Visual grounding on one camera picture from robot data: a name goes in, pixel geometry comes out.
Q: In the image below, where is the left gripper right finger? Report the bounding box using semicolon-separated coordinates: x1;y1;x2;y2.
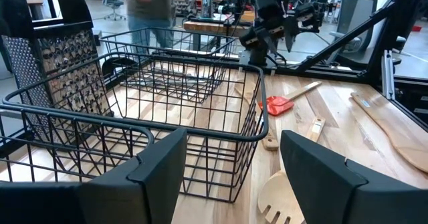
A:
280;129;428;224

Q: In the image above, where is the wooden spoon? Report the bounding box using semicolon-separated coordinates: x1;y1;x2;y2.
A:
233;78;280;152

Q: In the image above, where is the silver aluminium bar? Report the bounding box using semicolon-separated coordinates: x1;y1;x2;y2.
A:
382;49;396;100

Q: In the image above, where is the wooden spork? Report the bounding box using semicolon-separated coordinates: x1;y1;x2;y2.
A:
256;116;327;224

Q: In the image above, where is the person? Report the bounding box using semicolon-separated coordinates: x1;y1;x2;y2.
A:
122;0;175;51

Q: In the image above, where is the wooden workbench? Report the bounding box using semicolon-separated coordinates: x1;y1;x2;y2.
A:
183;10;257;53

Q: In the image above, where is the grey office chair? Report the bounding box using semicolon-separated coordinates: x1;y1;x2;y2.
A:
329;0;379;54

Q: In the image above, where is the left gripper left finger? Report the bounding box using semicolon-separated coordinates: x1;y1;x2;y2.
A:
0;127;187;224

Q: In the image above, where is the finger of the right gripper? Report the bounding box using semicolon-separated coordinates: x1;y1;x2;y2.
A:
284;16;300;53
259;28;278;54

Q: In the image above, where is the blue drinking bottle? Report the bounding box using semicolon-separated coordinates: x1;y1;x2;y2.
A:
199;0;214;20

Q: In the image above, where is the red spatula wooden handle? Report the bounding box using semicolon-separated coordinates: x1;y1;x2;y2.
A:
258;80;324;117

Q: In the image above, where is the black wire basket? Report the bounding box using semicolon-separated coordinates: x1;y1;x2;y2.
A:
2;51;270;204
99;27;237;104
0;103;155;185

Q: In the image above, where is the black metal table frame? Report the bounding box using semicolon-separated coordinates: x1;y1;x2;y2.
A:
274;0;428;131

